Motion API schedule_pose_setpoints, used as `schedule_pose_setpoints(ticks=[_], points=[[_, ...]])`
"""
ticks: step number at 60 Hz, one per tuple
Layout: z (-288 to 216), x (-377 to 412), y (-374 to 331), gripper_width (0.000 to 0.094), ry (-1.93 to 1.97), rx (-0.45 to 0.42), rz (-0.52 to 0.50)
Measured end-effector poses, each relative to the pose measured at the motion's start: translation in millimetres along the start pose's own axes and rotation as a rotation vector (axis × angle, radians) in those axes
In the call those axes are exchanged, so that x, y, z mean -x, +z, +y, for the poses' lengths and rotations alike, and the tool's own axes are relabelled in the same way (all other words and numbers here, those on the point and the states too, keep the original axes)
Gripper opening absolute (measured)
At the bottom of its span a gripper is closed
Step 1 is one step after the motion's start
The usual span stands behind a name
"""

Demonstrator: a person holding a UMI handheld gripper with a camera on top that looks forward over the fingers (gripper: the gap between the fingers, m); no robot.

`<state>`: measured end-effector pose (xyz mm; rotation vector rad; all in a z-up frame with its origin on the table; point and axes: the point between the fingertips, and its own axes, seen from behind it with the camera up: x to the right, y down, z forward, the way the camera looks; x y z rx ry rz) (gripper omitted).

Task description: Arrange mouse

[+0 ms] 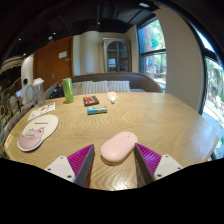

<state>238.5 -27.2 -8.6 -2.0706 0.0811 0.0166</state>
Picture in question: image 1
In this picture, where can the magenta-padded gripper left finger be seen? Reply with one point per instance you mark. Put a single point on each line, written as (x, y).
(57, 166)

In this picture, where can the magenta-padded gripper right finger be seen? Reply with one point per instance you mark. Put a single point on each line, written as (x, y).
(166, 165)

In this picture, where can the pink computer mouse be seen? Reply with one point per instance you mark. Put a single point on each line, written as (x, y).
(118, 147)

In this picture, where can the yellow sticker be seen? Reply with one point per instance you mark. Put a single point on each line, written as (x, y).
(8, 141)

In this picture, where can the white sticker sheet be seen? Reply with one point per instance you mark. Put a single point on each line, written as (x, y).
(41, 110)

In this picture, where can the small green-blue pack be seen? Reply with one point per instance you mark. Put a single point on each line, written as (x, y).
(97, 110)

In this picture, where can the black box with red print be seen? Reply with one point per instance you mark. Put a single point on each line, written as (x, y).
(91, 100)

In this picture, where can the black bag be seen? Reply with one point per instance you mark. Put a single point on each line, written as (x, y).
(57, 91)

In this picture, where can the clear shaker bottle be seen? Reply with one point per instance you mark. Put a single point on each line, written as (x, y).
(39, 93)

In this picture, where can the green drink can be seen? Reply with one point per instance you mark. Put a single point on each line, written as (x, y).
(68, 90)

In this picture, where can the person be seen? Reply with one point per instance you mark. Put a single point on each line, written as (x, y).
(26, 93)

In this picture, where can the striped cushion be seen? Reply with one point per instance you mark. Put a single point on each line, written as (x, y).
(119, 86)
(95, 87)
(77, 88)

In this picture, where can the large side window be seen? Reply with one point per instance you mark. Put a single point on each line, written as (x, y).
(213, 96)

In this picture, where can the brown curved sofa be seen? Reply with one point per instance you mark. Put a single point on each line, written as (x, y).
(143, 81)

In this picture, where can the white wrapped packet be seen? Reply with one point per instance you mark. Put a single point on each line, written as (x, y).
(112, 97)

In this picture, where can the wooden door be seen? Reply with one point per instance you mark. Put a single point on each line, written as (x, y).
(53, 63)

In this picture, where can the dark-framed window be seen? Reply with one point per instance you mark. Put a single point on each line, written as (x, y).
(152, 56)

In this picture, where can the glass-door cabinet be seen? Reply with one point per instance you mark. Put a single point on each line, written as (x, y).
(116, 55)

